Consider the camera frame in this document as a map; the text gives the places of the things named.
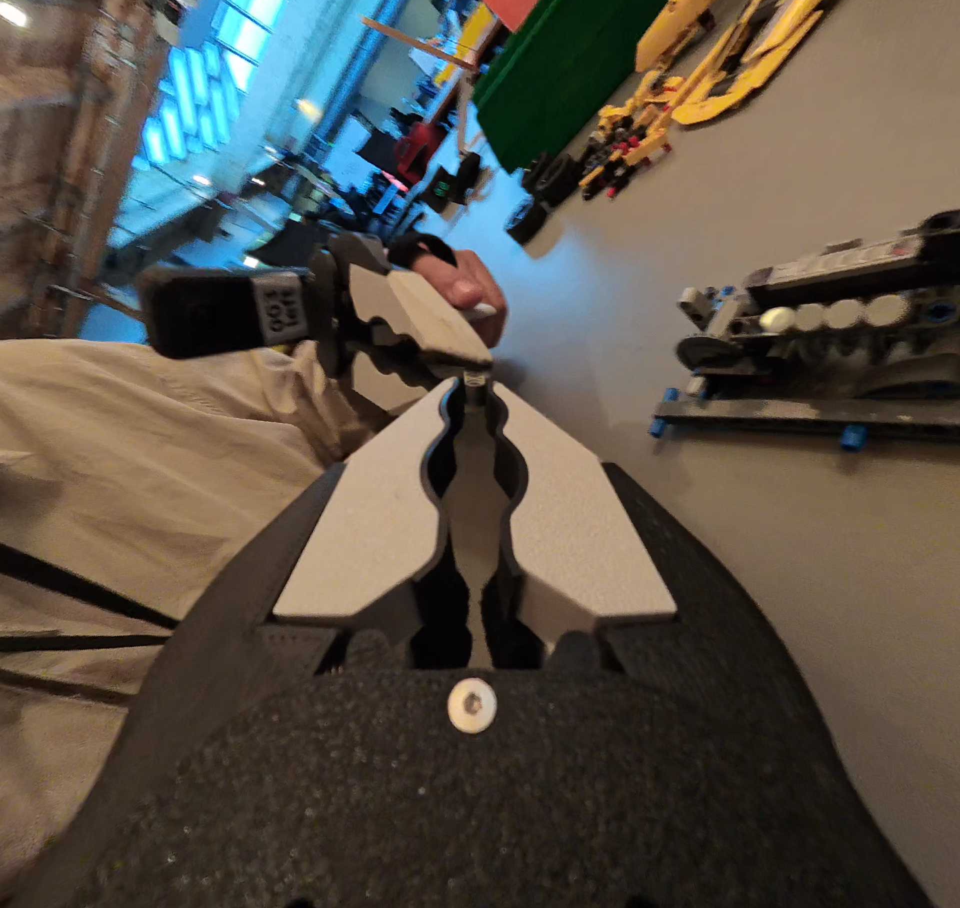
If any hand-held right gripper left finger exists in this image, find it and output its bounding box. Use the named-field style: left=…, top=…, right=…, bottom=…
left=272, top=377, right=472, bottom=670

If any yellow black brick sub-assembly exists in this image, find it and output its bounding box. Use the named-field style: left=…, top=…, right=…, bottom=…
left=577, top=71, right=676, bottom=200

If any black toy tyre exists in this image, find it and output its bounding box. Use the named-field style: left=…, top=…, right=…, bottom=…
left=525, top=154, right=580, bottom=207
left=506, top=203, right=549, bottom=245

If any grey desk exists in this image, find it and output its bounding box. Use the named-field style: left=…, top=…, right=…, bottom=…
left=450, top=0, right=960, bottom=908

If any person's beige jacket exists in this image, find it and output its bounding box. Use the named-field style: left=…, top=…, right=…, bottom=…
left=0, top=465, right=324, bottom=875

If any person's left forearm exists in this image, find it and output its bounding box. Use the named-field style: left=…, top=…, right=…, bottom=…
left=0, top=338, right=399, bottom=541

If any yellow toy car body shell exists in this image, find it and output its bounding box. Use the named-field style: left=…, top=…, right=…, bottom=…
left=671, top=0, right=860, bottom=129

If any green plastic bin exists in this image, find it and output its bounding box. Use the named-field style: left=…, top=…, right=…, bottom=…
left=472, top=0, right=740, bottom=174

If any yellow toy car body panel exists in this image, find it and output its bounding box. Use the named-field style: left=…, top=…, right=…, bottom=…
left=636, top=0, right=723, bottom=72

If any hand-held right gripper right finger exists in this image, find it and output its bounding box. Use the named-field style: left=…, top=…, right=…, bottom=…
left=482, top=383, right=678, bottom=670

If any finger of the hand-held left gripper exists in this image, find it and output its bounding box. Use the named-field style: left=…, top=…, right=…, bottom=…
left=341, top=263, right=496, bottom=369
left=348, top=353, right=445, bottom=417

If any person's left hand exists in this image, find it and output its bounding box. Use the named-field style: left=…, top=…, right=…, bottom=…
left=408, top=249, right=511, bottom=348

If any red chair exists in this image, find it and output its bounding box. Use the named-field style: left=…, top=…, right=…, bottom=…
left=395, top=122, right=444, bottom=183

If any toy car chassis assembly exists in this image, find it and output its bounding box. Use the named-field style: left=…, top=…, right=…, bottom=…
left=648, top=209, right=960, bottom=453

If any paned window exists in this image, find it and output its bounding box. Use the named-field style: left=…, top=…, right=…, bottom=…
left=112, top=0, right=309, bottom=174

